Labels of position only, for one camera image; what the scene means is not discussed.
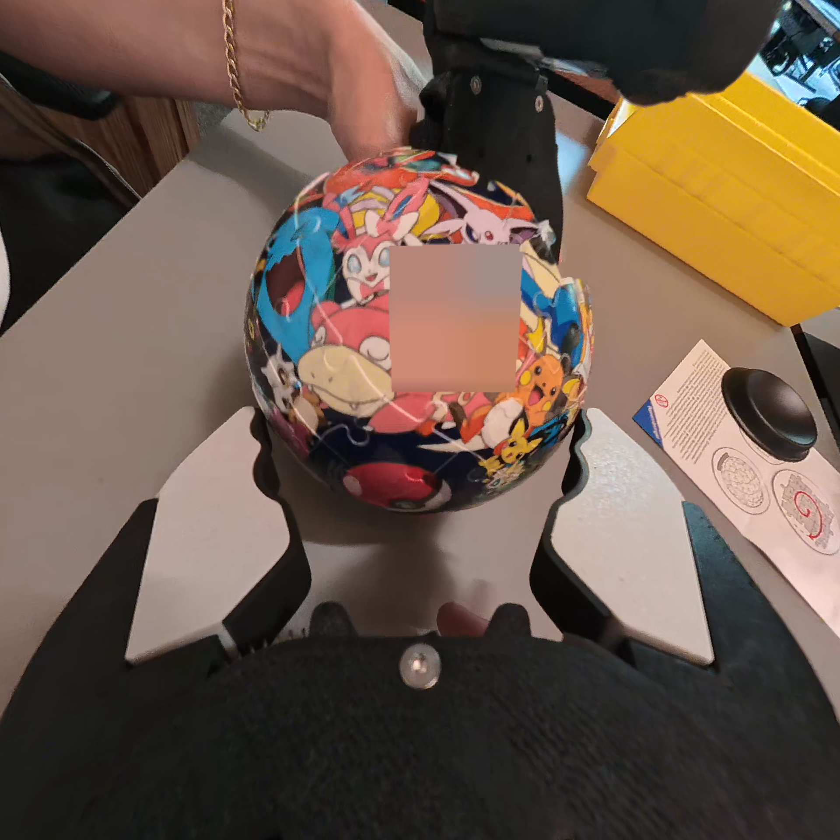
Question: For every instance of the colourful cartoon puzzle ball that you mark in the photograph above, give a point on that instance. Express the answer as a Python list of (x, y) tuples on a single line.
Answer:
[(328, 367)]

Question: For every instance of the person's dark trousers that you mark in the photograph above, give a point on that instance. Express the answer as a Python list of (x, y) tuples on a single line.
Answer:
[(52, 229)]

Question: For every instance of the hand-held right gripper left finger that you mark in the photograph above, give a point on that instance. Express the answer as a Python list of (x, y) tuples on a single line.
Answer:
[(210, 544)]

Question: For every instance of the black flat board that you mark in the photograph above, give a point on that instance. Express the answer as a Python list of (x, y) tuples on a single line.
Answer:
[(823, 367)]

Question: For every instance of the person's left hand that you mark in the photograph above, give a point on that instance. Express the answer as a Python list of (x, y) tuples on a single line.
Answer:
[(315, 59)]

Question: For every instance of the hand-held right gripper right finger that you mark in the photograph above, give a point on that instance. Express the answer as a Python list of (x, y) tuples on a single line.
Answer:
[(623, 551)]

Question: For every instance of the white instruction leaflet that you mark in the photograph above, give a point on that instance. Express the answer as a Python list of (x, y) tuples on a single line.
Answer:
[(695, 407)]

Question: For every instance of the black round ball stand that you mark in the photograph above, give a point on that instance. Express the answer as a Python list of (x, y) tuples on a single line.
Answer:
[(771, 413)]

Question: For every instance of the black chair armrest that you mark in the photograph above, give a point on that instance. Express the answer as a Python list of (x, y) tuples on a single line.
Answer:
[(52, 88)]

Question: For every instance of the yellow plastic bin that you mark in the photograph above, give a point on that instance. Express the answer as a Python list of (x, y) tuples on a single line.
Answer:
[(722, 197)]

